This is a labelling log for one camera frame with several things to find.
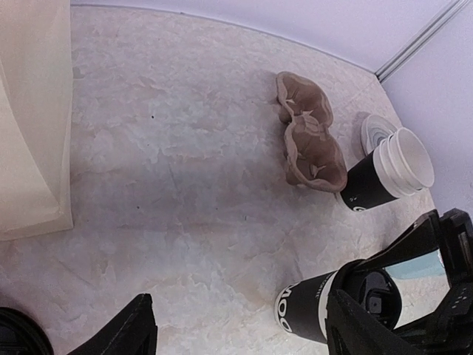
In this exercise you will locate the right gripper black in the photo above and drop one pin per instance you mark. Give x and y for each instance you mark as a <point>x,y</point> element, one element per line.
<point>448,329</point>

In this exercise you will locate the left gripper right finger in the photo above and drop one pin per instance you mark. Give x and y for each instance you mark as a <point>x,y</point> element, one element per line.
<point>350,329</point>

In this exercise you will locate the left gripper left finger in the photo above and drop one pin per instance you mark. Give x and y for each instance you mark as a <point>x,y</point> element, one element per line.
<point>132,331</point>

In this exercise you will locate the black paper coffee cup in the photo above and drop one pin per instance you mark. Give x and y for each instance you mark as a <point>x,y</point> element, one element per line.
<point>301,308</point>

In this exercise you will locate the stack of paper cups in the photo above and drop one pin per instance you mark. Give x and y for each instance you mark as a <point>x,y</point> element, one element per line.
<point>398,167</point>

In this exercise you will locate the stack of black lids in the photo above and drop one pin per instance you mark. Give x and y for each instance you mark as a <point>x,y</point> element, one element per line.
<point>20,334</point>

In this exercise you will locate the black plastic cup lid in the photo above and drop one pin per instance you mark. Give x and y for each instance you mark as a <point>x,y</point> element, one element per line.
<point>380,297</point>

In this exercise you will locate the light blue ceramic mug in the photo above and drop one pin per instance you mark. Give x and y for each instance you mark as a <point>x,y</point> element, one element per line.
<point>428,265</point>

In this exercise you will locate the grey swirl silicone lid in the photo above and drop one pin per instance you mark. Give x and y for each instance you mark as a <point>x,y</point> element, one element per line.
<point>374,129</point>

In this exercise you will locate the brown pulp cup carrier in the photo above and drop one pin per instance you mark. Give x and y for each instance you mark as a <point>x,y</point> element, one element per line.
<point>313,157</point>

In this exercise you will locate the beige paper bag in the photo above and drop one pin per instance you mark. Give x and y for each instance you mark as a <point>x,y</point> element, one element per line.
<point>36,108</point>

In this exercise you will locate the right aluminium corner post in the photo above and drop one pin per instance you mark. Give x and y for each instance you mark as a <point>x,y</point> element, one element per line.
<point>419,40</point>

